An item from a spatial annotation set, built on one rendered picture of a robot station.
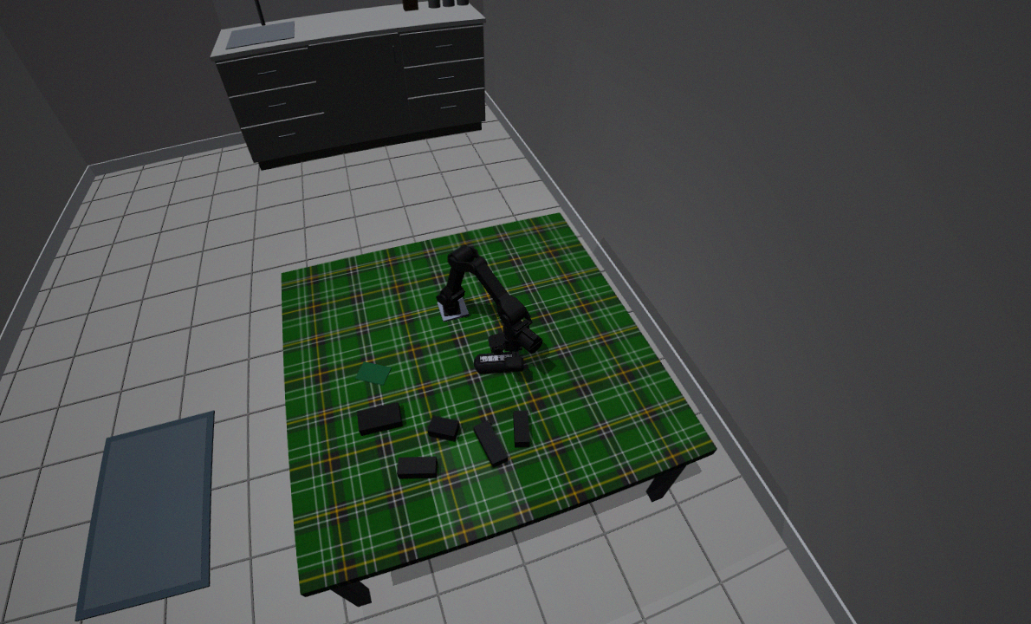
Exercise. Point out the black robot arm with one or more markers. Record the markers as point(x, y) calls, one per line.
point(509, 308)

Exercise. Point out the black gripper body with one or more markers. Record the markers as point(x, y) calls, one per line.
point(514, 363)

